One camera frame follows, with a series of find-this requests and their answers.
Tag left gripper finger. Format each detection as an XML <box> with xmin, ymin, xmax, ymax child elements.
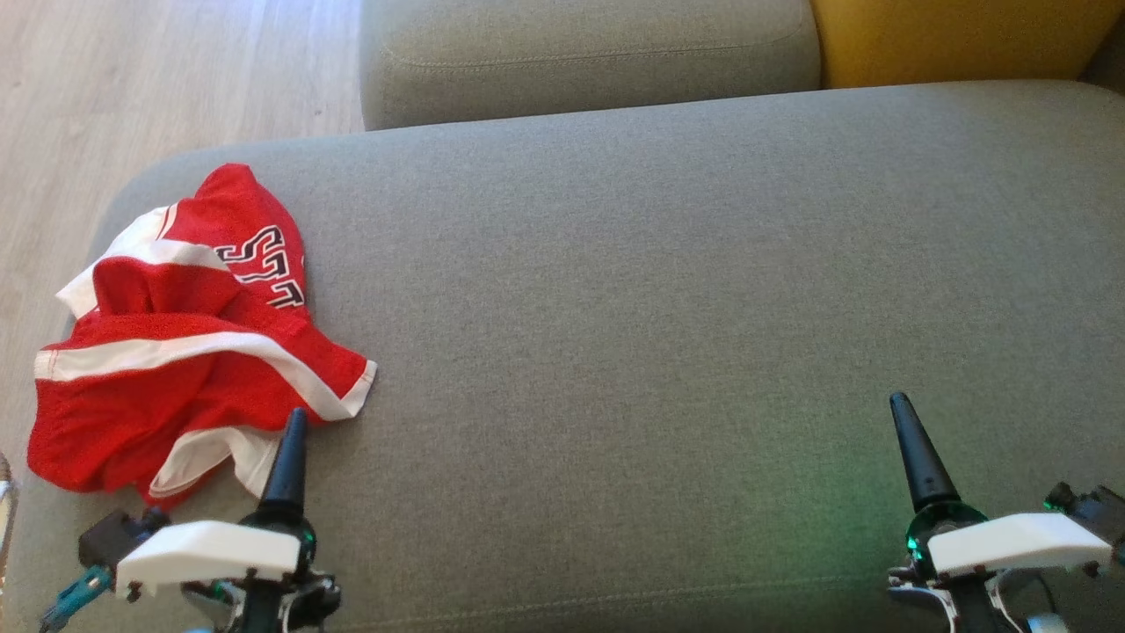
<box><xmin>259</xmin><ymin>407</ymin><xmax>309</xmax><ymax>517</ymax></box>

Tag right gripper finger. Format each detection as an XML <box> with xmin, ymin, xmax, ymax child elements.
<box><xmin>889</xmin><ymin>392</ymin><xmax>960</xmax><ymax>513</ymax></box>

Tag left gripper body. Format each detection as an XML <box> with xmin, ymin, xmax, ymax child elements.
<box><xmin>114</xmin><ymin>503</ymin><xmax>344</xmax><ymax>630</ymax></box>

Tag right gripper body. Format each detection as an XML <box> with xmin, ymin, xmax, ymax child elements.
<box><xmin>888</xmin><ymin>501</ymin><xmax>1111</xmax><ymax>630</ymax></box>

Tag red shorts with white trim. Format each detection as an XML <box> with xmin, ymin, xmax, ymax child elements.
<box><xmin>26</xmin><ymin>259</ymin><xmax>379</xmax><ymax>513</ymax></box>

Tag red jersey with black lettering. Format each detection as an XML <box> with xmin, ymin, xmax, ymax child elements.
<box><xmin>57</xmin><ymin>163</ymin><xmax>308</xmax><ymax>319</ymax></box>

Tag white laundry basket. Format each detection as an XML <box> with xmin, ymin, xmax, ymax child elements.
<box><xmin>0</xmin><ymin>450</ymin><xmax>18</xmax><ymax>572</ymax></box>

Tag large grey sofa ottoman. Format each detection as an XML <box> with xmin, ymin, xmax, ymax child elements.
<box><xmin>0</xmin><ymin>81</ymin><xmax>1125</xmax><ymax>633</ymax></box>

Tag yellow sofa back cushion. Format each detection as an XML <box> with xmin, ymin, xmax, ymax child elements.
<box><xmin>809</xmin><ymin>0</ymin><xmax>1125</xmax><ymax>89</ymax></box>

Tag grey sofa seat cushion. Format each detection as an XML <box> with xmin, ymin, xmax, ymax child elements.
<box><xmin>359</xmin><ymin>0</ymin><xmax>823</xmax><ymax>131</ymax></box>

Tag left cable with teal plug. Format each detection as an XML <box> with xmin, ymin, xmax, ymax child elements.
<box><xmin>40</xmin><ymin>563</ymin><xmax>115</xmax><ymax>632</ymax></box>

